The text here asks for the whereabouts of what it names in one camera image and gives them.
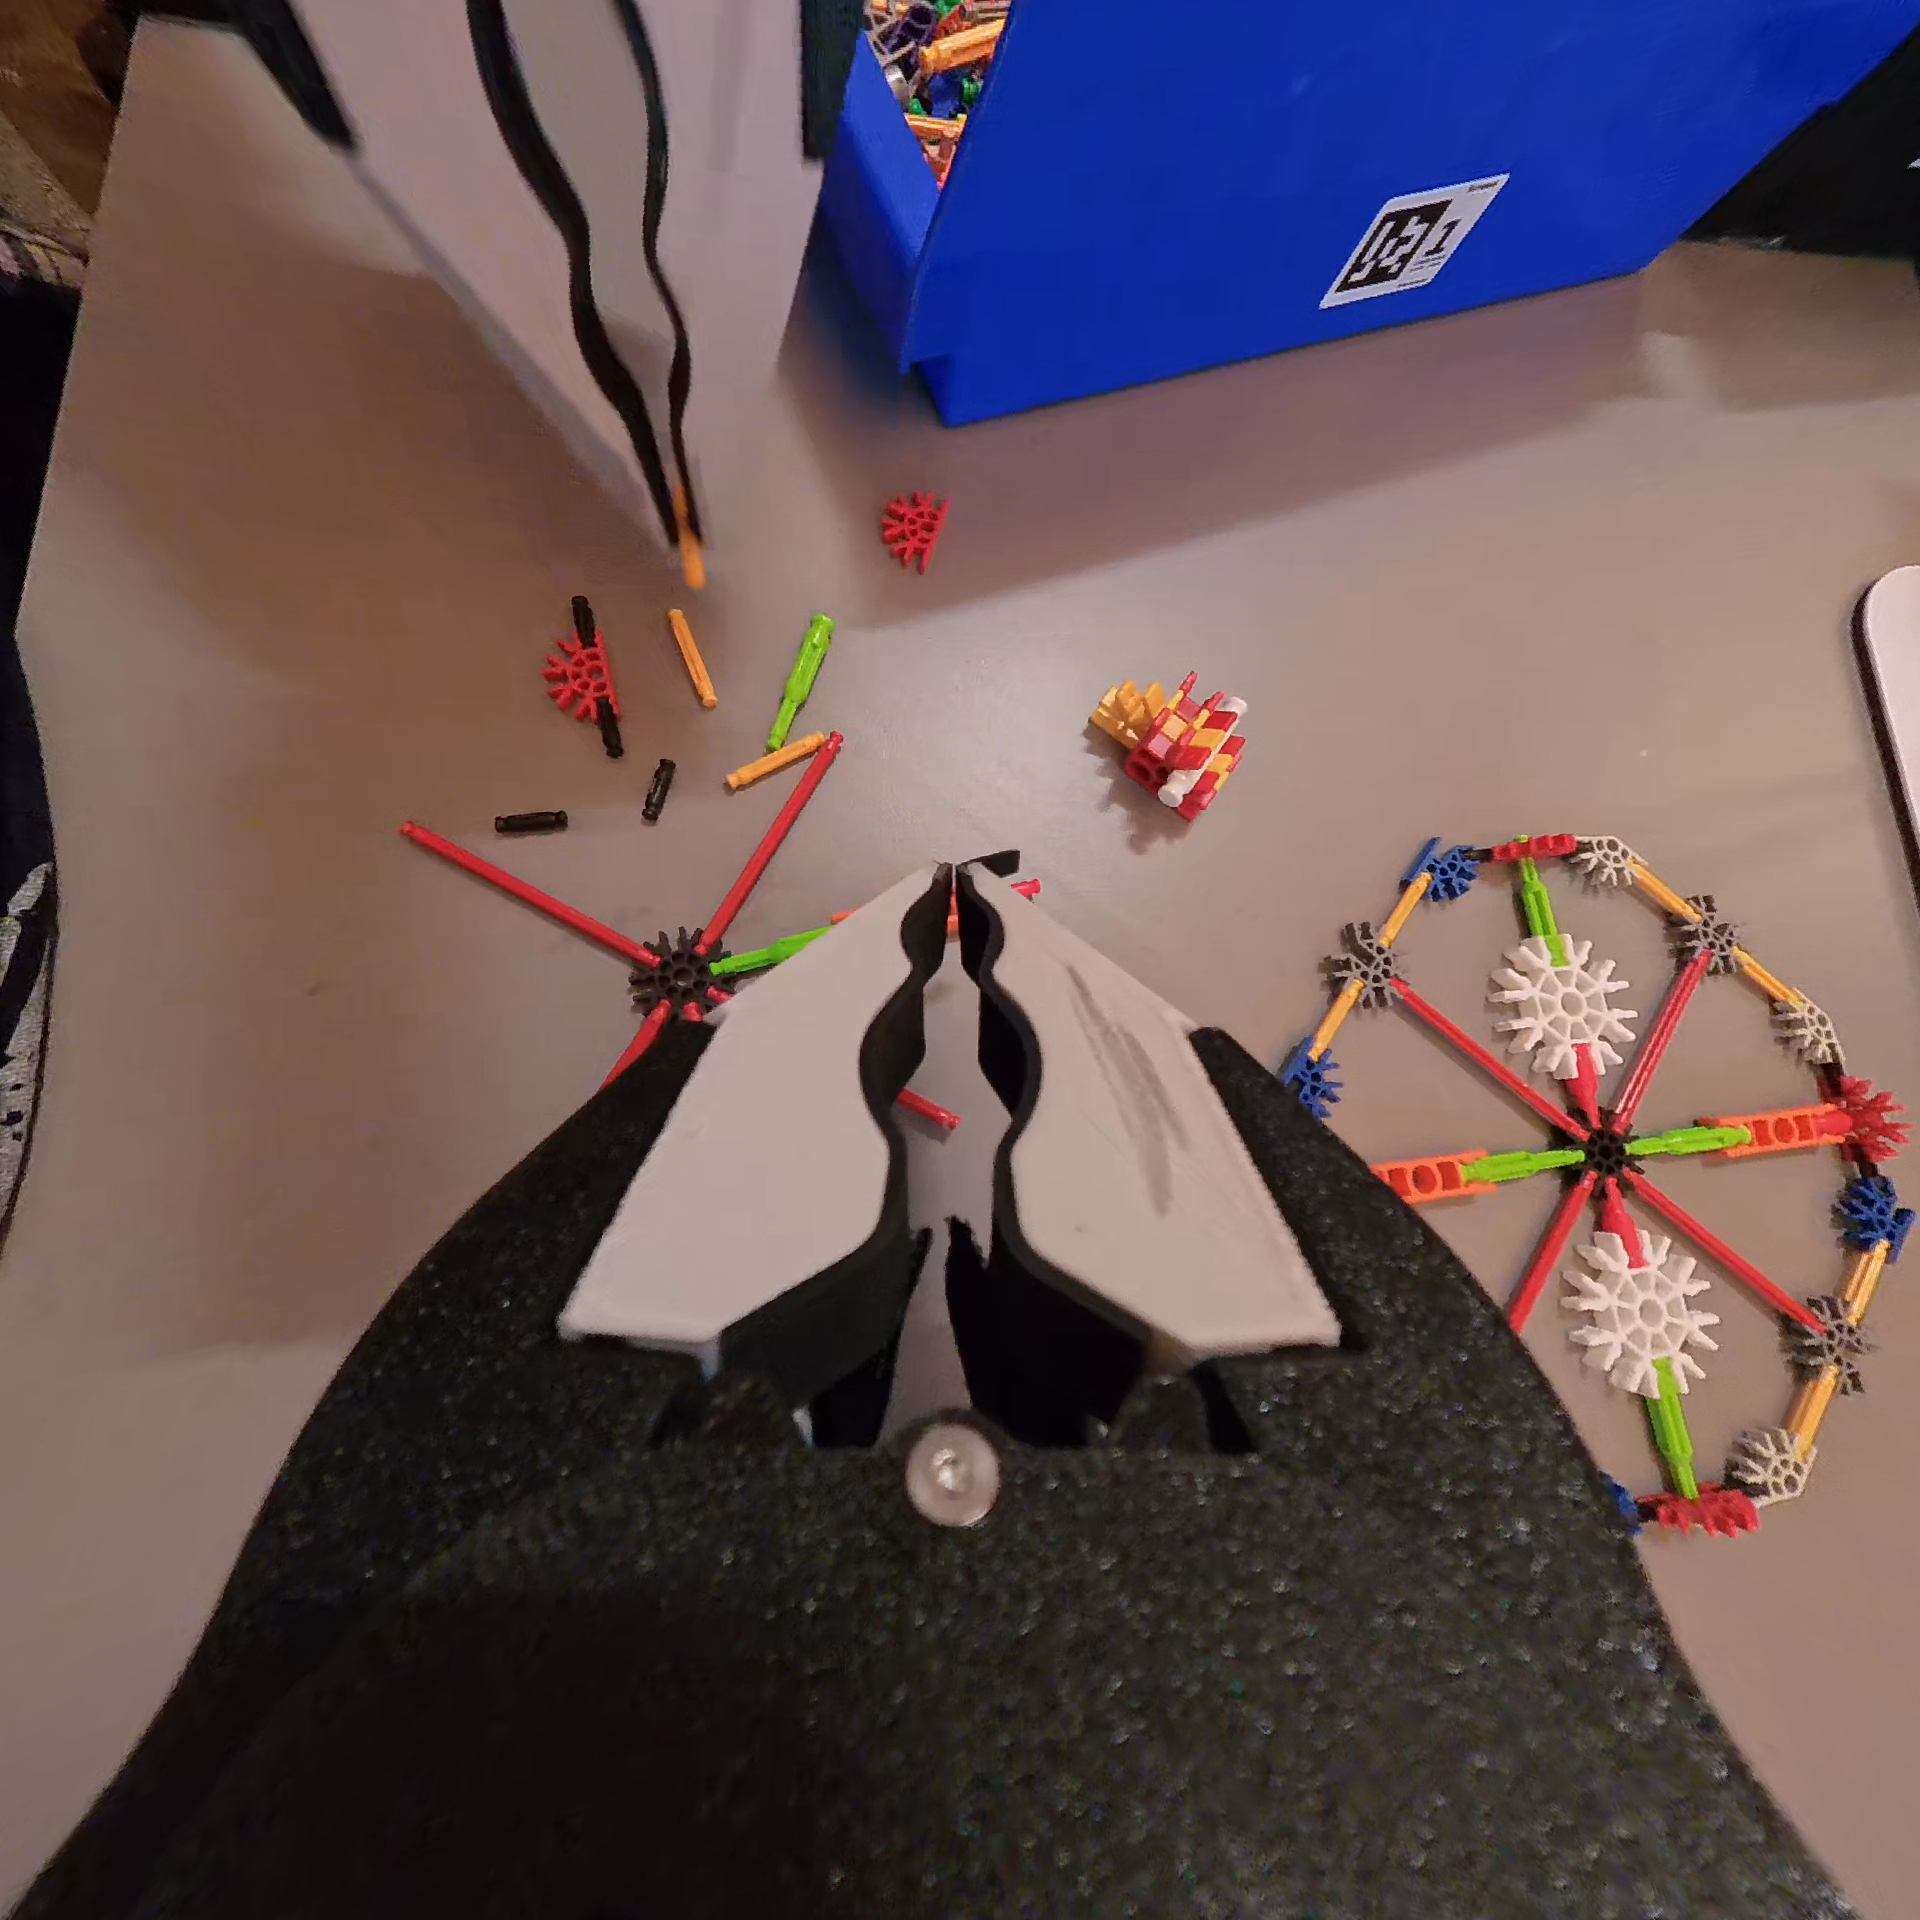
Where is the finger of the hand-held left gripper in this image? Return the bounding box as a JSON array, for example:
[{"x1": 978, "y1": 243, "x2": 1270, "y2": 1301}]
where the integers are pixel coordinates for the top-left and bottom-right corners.
[
  {"x1": 615, "y1": 0, "x2": 817, "y2": 530},
  {"x1": 288, "y1": 0, "x2": 682, "y2": 548}
]

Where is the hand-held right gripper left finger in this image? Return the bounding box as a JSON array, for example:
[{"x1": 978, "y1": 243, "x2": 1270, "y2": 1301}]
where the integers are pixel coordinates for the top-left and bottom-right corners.
[{"x1": 559, "y1": 864, "x2": 961, "y2": 1449}]

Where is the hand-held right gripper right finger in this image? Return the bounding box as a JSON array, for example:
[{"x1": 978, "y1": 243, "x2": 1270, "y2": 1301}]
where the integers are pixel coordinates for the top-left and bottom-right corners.
[{"x1": 944, "y1": 872, "x2": 1345, "y2": 1449}]

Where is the black hub connector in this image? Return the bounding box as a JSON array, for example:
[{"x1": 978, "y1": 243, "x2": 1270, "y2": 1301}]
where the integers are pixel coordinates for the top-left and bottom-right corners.
[{"x1": 627, "y1": 922, "x2": 731, "y2": 1019}]

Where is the pile of colourful toy parts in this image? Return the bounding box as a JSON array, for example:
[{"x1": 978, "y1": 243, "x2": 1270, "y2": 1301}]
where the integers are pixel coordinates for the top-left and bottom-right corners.
[{"x1": 862, "y1": 0, "x2": 1010, "y2": 191}]

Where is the orange bar connector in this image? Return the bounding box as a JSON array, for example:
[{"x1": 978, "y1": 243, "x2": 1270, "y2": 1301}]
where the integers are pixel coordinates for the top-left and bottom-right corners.
[{"x1": 830, "y1": 885, "x2": 963, "y2": 943}]

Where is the blue plastic bin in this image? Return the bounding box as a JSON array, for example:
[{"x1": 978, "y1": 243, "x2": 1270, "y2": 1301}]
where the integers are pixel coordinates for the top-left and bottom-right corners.
[{"x1": 817, "y1": 0, "x2": 1920, "y2": 425}]

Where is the colourful toy wheel model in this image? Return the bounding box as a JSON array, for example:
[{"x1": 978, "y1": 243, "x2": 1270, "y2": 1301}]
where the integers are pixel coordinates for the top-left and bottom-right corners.
[{"x1": 1280, "y1": 833, "x2": 1918, "y2": 1536}]

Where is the stack of red yellow connectors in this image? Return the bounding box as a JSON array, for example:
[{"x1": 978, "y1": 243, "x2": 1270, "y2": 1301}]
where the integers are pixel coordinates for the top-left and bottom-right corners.
[{"x1": 1089, "y1": 669, "x2": 1253, "y2": 826}]

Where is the person's dark printed shirt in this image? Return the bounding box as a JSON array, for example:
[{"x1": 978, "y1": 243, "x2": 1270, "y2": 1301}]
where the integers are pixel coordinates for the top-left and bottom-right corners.
[{"x1": 0, "y1": 645, "x2": 65, "y2": 1249}]

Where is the black printed box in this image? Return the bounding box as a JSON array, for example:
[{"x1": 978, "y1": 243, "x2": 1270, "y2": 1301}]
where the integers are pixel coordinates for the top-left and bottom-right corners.
[{"x1": 1680, "y1": 90, "x2": 1920, "y2": 252}]

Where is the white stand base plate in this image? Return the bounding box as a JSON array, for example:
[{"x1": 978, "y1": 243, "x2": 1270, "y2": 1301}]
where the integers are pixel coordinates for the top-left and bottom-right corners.
[{"x1": 1853, "y1": 564, "x2": 1920, "y2": 904}]

